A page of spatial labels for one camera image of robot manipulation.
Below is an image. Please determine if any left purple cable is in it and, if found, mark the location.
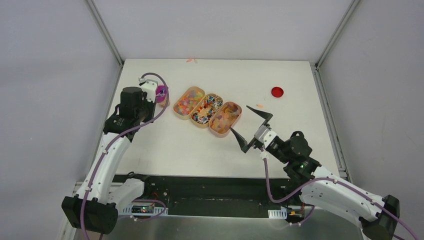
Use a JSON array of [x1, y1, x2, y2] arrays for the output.
[[80, 72, 170, 240]]

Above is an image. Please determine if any tray of lollipop candies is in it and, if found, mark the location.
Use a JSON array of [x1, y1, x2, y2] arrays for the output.
[[190, 93, 224, 129]]

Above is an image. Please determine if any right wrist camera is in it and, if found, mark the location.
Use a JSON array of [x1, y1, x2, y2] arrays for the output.
[[254, 126, 277, 149]]

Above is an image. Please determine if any magenta plastic scoop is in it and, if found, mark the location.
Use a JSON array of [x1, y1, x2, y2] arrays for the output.
[[156, 85, 168, 104]]

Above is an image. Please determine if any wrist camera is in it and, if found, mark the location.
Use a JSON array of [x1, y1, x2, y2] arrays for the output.
[[254, 126, 277, 149], [138, 77, 159, 103]]

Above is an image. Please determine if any tray of gummy candies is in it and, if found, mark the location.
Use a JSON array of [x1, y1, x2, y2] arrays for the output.
[[172, 86, 206, 120]]

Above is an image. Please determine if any clear plastic jar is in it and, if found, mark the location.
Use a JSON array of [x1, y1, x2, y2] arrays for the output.
[[156, 85, 169, 108]]

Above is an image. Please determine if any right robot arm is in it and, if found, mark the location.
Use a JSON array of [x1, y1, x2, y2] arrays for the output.
[[231, 108, 401, 240]]

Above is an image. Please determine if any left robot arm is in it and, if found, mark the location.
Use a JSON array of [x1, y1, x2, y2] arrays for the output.
[[61, 85, 157, 235]]

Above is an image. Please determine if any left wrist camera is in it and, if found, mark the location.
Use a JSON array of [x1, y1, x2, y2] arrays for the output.
[[138, 77, 159, 103]]

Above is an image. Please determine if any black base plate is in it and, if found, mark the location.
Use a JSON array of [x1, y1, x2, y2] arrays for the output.
[[113, 172, 302, 219]]

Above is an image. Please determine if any red jar lid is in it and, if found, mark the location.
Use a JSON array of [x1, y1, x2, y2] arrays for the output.
[[271, 86, 284, 98]]

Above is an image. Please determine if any tray of popsicle candies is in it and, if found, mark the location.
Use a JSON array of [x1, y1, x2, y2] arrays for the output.
[[208, 101, 242, 138]]

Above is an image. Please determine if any spilled candy at table edge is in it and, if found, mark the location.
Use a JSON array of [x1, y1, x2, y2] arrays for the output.
[[186, 58, 198, 64]]

